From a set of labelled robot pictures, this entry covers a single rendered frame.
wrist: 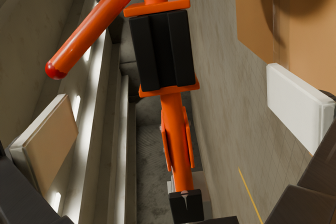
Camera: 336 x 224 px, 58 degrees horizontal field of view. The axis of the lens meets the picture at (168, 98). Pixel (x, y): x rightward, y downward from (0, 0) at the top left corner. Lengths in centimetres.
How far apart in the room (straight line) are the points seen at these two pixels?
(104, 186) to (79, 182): 255
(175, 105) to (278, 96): 14
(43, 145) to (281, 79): 13
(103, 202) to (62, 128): 1005
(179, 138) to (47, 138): 18
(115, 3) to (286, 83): 19
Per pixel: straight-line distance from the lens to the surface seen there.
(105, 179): 1067
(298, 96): 16
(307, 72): 31
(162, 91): 29
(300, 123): 17
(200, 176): 41
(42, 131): 16
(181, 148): 33
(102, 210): 1009
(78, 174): 822
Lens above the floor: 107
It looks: 1 degrees up
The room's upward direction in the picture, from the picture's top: 98 degrees counter-clockwise
